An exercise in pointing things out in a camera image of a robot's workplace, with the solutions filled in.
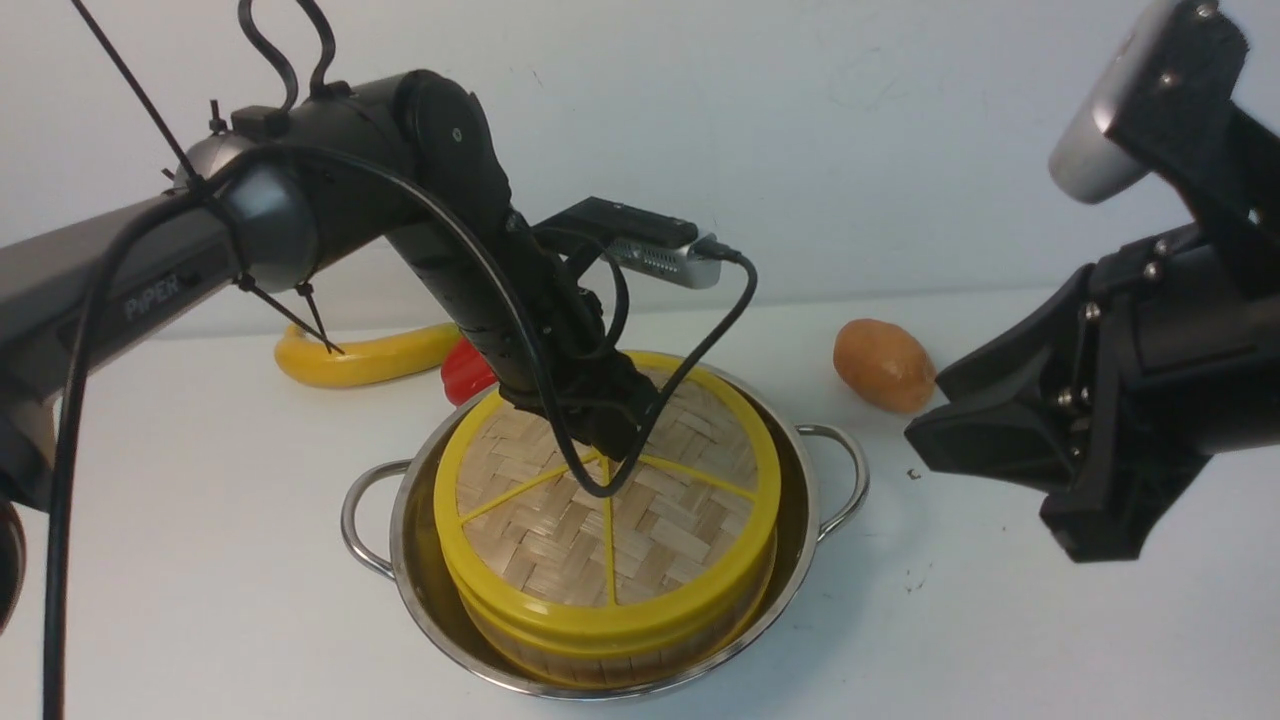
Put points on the red bell pepper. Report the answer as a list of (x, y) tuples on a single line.
[(465, 374)]

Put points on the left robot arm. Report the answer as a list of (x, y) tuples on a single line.
[(409, 158)]

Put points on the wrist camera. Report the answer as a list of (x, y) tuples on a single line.
[(1164, 105), (664, 248)]

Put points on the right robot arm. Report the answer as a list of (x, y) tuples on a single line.
[(1206, 368)]

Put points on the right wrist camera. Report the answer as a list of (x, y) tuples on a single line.
[(1164, 105)]

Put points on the woven bamboo steamer lid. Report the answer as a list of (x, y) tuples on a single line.
[(683, 546)]

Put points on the brown potato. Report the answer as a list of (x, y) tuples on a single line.
[(884, 365)]

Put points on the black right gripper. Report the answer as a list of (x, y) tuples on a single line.
[(1045, 405)]

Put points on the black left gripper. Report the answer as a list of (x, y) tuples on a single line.
[(601, 394)]

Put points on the yellow banana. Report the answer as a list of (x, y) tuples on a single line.
[(364, 363)]

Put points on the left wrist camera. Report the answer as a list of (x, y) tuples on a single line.
[(664, 248)]

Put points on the stainless steel pot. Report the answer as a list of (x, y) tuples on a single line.
[(387, 523)]

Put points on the bamboo steamer basket yellow rim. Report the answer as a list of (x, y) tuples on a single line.
[(632, 663)]

